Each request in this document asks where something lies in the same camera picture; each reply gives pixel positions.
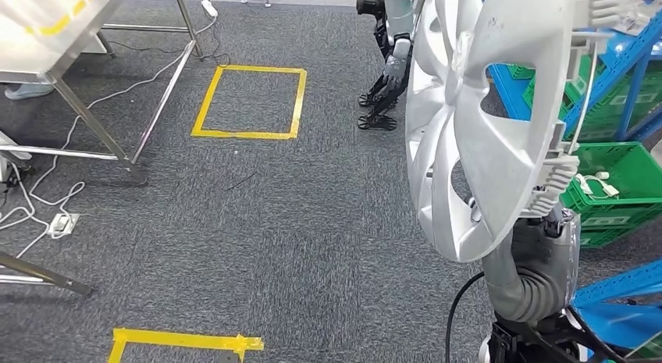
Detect standing humanoid robot hand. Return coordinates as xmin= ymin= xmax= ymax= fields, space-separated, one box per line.
xmin=381 ymin=55 xmax=411 ymax=93

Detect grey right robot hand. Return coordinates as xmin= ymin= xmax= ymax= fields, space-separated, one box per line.
xmin=481 ymin=208 xmax=583 ymax=312

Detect silver wheel cover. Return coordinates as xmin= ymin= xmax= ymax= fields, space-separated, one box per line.
xmin=404 ymin=0 xmax=627 ymax=263

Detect blue steel shelf rack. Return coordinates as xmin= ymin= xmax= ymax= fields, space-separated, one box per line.
xmin=571 ymin=259 xmax=662 ymax=351
xmin=488 ymin=14 xmax=662 ymax=144

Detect steel workbench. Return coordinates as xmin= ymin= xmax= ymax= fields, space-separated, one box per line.
xmin=0 ymin=0 xmax=204 ymax=186

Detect green folded plastic crate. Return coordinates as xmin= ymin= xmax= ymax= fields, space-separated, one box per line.
xmin=564 ymin=55 xmax=662 ymax=142
xmin=507 ymin=64 xmax=542 ymax=111
xmin=578 ymin=223 xmax=629 ymax=249

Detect standing humanoid robot body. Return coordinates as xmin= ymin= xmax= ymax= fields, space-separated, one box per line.
xmin=355 ymin=0 xmax=422 ymax=131

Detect green open plastic crate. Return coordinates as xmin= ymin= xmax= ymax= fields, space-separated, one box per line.
xmin=561 ymin=141 xmax=662 ymax=230

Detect yellow floor tape square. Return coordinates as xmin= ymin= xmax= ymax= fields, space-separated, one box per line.
xmin=191 ymin=64 xmax=308 ymax=141

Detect thin black floor strip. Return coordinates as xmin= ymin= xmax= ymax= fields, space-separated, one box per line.
xmin=225 ymin=172 xmax=258 ymax=192

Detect yellow floor tape mark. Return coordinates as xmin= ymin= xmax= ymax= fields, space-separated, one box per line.
xmin=107 ymin=328 xmax=265 ymax=363

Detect yellow tape on steel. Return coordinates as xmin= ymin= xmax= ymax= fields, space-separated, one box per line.
xmin=26 ymin=0 xmax=101 ymax=37

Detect grey floor socket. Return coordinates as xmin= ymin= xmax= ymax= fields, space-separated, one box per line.
xmin=47 ymin=213 xmax=80 ymax=239

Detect person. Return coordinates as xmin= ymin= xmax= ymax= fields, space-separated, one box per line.
xmin=4 ymin=83 xmax=55 ymax=101

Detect white cable with plug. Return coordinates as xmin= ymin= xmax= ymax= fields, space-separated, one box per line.
xmin=574 ymin=172 xmax=620 ymax=200

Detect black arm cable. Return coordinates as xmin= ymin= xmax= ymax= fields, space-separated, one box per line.
xmin=445 ymin=271 xmax=487 ymax=363

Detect white floor cable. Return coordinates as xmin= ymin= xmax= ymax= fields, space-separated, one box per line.
xmin=0 ymin=16 xmax=219 ymax=258

